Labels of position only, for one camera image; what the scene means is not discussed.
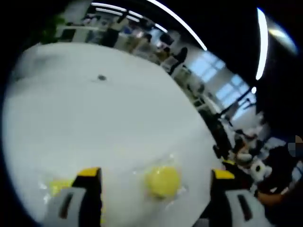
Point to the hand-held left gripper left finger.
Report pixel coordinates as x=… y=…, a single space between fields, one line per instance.
x=88 y=196

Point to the bright window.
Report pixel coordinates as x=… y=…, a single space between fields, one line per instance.
x=213 y=71

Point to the long ceiling light strip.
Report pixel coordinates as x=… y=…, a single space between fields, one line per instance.
x=262 y=45
x=180 y=21

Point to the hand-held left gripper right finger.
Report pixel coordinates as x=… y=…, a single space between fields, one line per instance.
x=221 y=201

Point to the green potted plant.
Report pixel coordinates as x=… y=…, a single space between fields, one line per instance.
x=53 y=28

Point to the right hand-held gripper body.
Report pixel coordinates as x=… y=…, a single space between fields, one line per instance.
x=260 y=170

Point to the small dark round table object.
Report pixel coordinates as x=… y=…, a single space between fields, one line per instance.
x=101 y=77

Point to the small yellow silicone block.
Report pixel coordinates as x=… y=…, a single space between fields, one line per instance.
x=163 y=182

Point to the large yellow silicone block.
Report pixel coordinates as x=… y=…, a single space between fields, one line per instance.
x=60 y=186

